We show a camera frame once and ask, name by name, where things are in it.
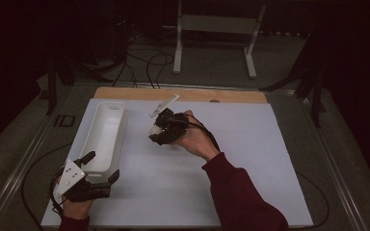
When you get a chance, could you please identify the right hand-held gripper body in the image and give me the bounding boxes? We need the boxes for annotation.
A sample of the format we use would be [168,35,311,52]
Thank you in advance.
[148,93,191,144]

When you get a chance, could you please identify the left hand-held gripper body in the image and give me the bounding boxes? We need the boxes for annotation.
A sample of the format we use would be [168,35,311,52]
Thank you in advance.
[52,159,113,204]

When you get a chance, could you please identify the white plastic bin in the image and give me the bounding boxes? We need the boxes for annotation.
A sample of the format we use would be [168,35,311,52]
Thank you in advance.
[78,101,127,185]

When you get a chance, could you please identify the person's right hand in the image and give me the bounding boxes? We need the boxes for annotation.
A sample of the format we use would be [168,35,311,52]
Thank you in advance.
[172,109,222,163]

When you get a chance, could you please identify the person's left hand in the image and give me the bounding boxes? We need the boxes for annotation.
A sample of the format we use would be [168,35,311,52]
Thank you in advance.
[61,198,94,221]

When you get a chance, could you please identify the white table mat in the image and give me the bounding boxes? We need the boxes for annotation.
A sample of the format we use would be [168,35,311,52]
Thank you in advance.
[40,97,314,229]

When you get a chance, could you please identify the black tripod stand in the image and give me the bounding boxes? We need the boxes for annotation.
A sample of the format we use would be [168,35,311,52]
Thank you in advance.
[259,32,328,128]
[45,47,114,116]

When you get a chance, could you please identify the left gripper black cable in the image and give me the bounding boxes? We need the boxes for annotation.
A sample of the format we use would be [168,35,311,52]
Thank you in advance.
[20,142,73,231]

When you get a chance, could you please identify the black rectangular floor bracket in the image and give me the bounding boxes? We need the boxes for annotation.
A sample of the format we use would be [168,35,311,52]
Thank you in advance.
[53,114,77,128]

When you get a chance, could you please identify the black floor cable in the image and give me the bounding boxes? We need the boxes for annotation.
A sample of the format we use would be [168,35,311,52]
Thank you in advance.
[111,32,139,89]
[145,52,175,90]

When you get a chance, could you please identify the white frame desk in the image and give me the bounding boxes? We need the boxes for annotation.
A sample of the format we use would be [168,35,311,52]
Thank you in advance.
[172,0,268,80]

